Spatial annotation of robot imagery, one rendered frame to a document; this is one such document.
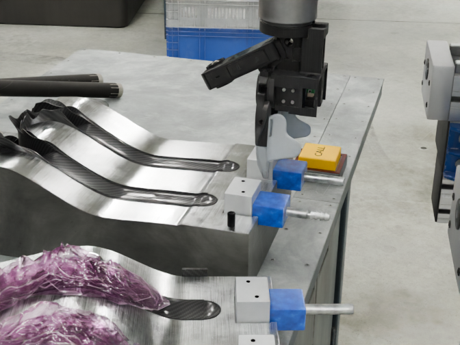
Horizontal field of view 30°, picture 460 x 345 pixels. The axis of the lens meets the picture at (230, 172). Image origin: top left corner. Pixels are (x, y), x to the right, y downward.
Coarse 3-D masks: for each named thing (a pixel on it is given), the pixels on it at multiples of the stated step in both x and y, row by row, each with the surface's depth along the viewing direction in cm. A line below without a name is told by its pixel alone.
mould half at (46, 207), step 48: (96, 144) 122; (144, 144) 128; (192, 144) 129; (240, 144) 128; (0, 192) 111; (48, 192) 109; (96, 192) 113; (192, 192) 114; (288, 192) 127; (0, 240) 115; (48, 240) 112; (96, 240) 110; (144, 240) 108; (192, 240) 106; (240, 240) 104
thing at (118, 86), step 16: (0, 80) 153; (16, 80) 155; (0, 96) 153; (16, 96) 155; (32, 96) 157; (48, 96) 159; (64, 96) 161; (80, 96) 164; (96, 96) 166; (112, 96) 168
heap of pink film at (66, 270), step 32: (64, 256) 91; (96, 256) 95; (0, 288) 91; (32, 288) 90; (64, 288) 90; (96, 288) 91; (128, 288) 92; (32, 320) 84; (64, 320) 82; (96, 320) 84
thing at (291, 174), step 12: (252, 156) 117; (252, 168) 117; (276, 168) 117; (288, 168) 117; (300, 168) 117; (288, 180) 117; (300, 180) 116; (312, 180) 117; (324, 180) 117; (336, 180) 117
